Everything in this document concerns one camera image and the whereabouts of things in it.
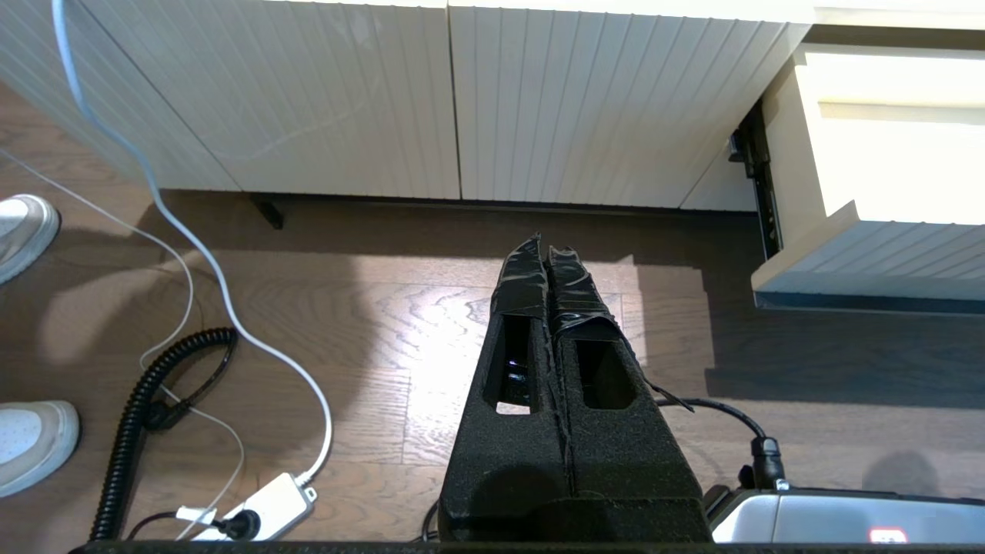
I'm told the black floor cable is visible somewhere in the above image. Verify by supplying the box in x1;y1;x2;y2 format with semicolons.
654;396;787;491

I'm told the white fluted cabinet door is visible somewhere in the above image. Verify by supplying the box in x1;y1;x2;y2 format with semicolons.
77;0;461;199
449;4;813;210

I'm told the black power plug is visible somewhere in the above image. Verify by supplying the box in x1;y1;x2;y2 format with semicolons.
212;509;262;539

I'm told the white power strip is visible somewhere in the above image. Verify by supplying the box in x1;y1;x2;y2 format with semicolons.
177;472;318;541

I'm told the silver robot chassis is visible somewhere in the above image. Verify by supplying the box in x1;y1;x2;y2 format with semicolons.
706;486;985;544

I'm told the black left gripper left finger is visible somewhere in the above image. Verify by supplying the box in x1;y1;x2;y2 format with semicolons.
437;233;576;541

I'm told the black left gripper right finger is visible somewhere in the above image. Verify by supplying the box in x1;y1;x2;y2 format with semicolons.
546;246;713;541

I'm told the white fluted drawer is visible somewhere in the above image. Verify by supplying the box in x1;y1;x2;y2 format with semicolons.
750;42;985;316

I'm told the black spiral cord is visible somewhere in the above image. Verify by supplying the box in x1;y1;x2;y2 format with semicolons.
91;327;241;541

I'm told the white shoe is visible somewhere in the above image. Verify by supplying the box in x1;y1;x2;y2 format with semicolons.
0;400;80;498
0;194;61;285

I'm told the thin white cable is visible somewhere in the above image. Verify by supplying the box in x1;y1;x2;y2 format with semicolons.
0;150;247;539

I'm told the white tv cabinet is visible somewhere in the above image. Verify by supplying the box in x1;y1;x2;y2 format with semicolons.
0;0;985;230

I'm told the thick white power cable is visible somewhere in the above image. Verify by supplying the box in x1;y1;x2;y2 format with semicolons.
50;0;333;487

